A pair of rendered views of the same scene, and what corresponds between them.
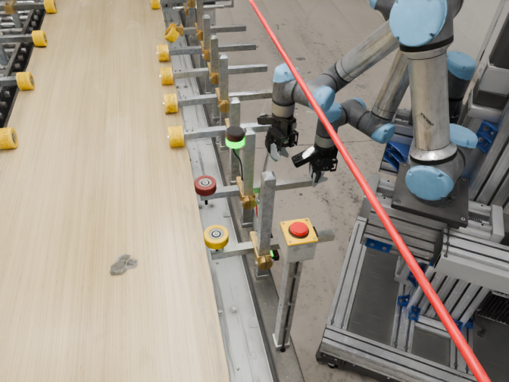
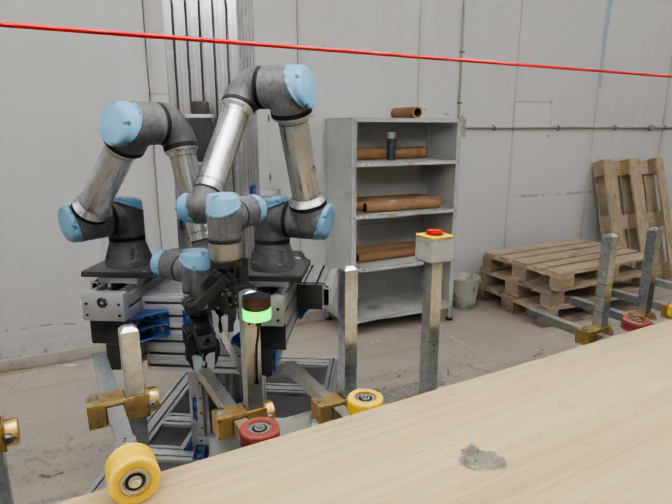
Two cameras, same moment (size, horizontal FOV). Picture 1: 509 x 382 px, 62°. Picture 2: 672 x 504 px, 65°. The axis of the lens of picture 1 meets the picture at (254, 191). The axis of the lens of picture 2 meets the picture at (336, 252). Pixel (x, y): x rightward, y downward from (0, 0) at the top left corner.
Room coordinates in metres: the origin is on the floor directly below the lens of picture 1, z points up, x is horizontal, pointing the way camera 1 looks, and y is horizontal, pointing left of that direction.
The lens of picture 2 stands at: (1.22, 1.14, 1.49)
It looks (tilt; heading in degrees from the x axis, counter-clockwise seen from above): 13 degrees down; 256
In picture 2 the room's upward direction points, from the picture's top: straight up
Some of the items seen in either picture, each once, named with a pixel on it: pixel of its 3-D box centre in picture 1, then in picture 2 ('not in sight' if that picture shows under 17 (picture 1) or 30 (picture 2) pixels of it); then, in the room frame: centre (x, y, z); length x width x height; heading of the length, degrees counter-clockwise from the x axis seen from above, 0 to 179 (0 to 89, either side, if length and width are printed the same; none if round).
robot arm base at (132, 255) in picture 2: (444, 101); (128, 249); (1.47, -0.73, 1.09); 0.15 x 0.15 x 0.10
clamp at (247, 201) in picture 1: (245, 192); (244, 418); (1.15, 0.03, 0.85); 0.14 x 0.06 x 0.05; 15
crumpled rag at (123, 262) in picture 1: (121, 262); (481, 455); (0.75, 0.38, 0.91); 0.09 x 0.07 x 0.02; 133
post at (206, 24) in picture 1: (207, 61); not in sight; (2.10, 0.28, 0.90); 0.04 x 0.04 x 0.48; 15
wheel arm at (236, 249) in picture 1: (273, 244); (324, 399); (0.94, -0.08, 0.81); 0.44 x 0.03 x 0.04; 105
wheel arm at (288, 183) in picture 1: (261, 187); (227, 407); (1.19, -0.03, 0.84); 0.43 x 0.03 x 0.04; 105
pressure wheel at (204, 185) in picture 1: (205, 192); (260, 450); (1.13, 0.18, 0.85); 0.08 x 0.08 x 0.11
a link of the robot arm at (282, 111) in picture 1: (283, 106); (224, 251); (1.17, -0.08, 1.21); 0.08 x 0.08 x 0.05
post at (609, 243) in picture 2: not in sight; (602, 303); (-0.08, -0.29, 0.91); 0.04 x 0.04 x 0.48; 15
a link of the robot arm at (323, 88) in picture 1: (316, 93); (239, 211); (1.13, -0.17, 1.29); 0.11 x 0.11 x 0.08; 56
